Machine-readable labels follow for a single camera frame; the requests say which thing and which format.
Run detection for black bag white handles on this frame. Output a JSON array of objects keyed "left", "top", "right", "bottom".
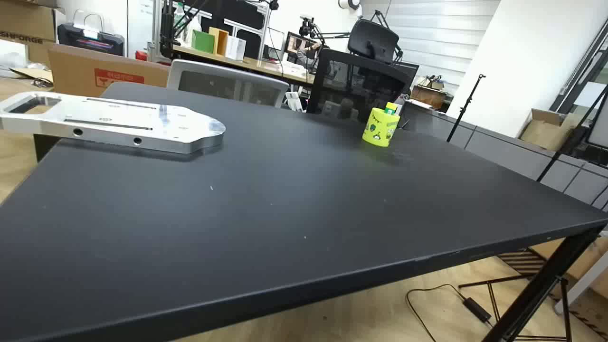
[{"left": 55, "top": 14, "right": 127, "bottom": 58}]

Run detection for open cardboard box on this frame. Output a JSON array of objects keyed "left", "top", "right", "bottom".
[{"left": 517, "top": 107, "right": 576, "bottom": 154}]

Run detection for black table leg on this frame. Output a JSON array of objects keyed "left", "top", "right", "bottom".
[{"left": 483, "top": 227, "right": 604, "bottom": 342}]

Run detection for silver metal mounting plate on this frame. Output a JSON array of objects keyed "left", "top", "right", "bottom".
[{"left": 0, "top": 90, "right": 228, "bottom": 158}]

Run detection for orange open box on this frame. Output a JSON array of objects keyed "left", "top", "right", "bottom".
[{"left": 207, "top": 25, "right": 232, "bottom": 58}]

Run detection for plain cardboard box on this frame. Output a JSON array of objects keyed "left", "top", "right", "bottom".
[{"left": 0, "top": 0, "right": 59, "bottom": 44}]

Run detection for grey low cabinet row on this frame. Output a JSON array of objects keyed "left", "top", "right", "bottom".
[{"left": 399, "top": 101, "right": 608, "bottom": 213}]

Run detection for brown box with plant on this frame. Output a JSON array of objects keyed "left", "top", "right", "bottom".
[{"left": 409, "top": 73, "right": 456, "bottom": 111}]

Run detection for thin black stand pole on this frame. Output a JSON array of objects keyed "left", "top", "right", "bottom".
[{"left": 445, "top": 73, "right": 488, "bottom": 145}]

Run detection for wooden workbench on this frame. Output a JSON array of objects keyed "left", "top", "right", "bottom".
[{"left": 169, "top": 42, "right": 317, "bottom": 90}]

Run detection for yellow-green face mug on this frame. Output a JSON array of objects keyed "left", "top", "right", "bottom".
[{"left": 361, "top": 107, "right": 403, "bottom": 151}]

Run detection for black power adapter cable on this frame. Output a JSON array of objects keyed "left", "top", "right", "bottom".
[{"left": 405, "top": 282, "right": 496, "bottom": 342}]

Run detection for green box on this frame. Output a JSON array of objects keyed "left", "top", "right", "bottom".
[{"left": 190, "top": 29, "right": 217, "bottom": 56}]

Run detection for grey mesh office chair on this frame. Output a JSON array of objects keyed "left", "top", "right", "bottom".
[{"left": 165, "top": 58, "right": 291, "bottom": 109}]

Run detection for black mesh office chair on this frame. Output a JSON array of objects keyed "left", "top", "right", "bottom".
[{"left": 306, "top": 48, "right": 420, "bottom": 124}]

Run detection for white box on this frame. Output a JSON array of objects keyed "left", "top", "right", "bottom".
[{"left": 224, "top": 35, "right": 249, "bottom": 63}]

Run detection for black tripod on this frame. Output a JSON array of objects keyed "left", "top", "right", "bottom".
[{"left": 536, "top": 80, "right": 608, "bottom": 187}]

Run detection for cardboard box red label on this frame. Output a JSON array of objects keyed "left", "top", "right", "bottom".
[{"left": 46, "top": 42, "right": 173, "bottom": 99}]

